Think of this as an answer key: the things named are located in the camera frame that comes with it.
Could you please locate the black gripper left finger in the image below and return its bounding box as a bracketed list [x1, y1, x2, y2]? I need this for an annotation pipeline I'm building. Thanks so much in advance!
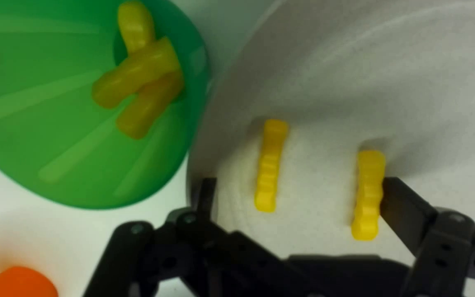
[82, 177, 283, 297]

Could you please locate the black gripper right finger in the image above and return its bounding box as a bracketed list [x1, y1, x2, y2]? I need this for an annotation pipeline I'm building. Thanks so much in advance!
[382, 177, 475, 297]

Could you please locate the orange plastic cup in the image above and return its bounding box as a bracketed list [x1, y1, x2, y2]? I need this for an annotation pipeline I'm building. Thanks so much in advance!
[0, 264, 61, 297]

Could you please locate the green plastic cup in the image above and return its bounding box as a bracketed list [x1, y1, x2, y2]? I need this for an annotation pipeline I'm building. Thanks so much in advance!
[0, 0, 212, 212]

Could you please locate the cream round plate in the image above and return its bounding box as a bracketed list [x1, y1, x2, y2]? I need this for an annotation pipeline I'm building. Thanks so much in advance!
[184, 0, 475, 261]

